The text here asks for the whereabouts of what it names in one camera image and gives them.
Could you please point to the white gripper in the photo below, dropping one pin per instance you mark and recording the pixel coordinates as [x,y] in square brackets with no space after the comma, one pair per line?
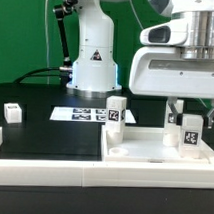
[176,59]

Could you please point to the white square table top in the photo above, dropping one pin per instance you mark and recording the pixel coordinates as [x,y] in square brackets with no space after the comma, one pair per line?
[145,144]

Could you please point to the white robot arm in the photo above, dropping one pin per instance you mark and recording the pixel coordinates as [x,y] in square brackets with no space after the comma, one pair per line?
[95,71]

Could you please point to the white marker sheet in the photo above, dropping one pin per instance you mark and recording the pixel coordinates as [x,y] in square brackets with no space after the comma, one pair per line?
[78,114]

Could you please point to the white U-shaped fence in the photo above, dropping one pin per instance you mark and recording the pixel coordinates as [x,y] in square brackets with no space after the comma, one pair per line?
[103,174]

